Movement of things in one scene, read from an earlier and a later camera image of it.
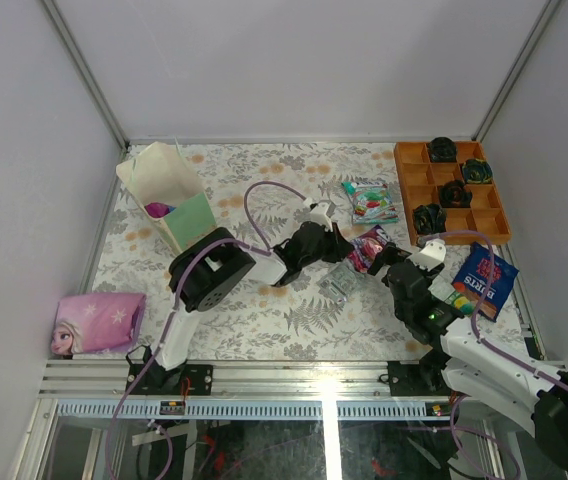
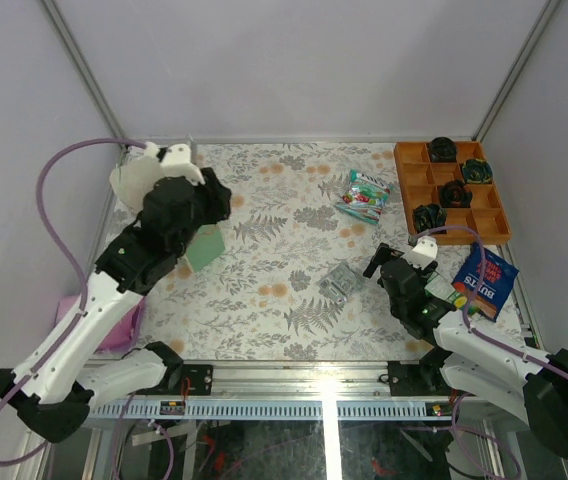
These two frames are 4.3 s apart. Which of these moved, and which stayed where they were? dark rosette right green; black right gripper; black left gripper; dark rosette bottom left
Moved: black left gripper
Stayed: black right gripper; dark rosette bottom left; dark rosette right green
